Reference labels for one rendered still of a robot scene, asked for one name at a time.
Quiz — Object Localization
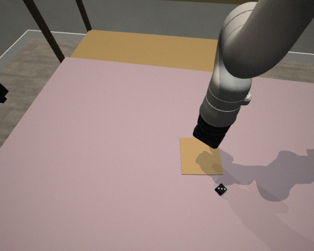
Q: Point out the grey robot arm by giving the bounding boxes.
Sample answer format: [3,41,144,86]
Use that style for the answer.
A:
[206,0,314,111]

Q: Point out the black die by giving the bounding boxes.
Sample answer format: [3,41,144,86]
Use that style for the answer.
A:
[215,184,227,196]

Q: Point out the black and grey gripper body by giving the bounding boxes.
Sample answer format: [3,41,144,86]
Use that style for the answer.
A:
[193,93,252,149]

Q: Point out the tan flat mat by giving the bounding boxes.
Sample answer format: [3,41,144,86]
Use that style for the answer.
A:
[180,138,223,175]

